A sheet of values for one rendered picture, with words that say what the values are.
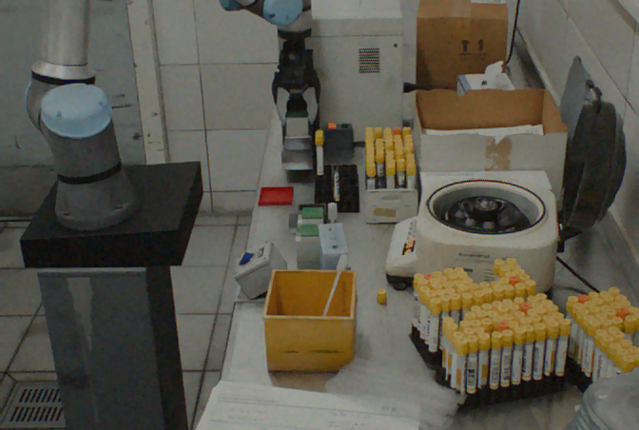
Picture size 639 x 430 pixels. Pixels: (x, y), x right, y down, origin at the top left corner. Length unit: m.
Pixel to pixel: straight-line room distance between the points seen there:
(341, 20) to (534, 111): 0.46
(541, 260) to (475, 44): 1.02
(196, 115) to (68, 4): 1.87
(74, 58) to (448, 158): 0.73
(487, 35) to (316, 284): 1.14
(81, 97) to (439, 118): 0.79
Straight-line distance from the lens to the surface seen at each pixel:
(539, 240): 1.60
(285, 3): 1.80
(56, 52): 1.84
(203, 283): 3.36
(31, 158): 3.79
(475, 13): 2.52
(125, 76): 3.57
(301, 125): 2.06
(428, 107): 2.11
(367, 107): 2.16
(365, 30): 2.10
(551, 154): 1.93
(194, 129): 3.66
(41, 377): 3.05
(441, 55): 2.52
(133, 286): 1.79
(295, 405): 1.39
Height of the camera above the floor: 1.77
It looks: 27 degrees down
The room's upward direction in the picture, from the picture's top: 2 degrees counter-clockwise
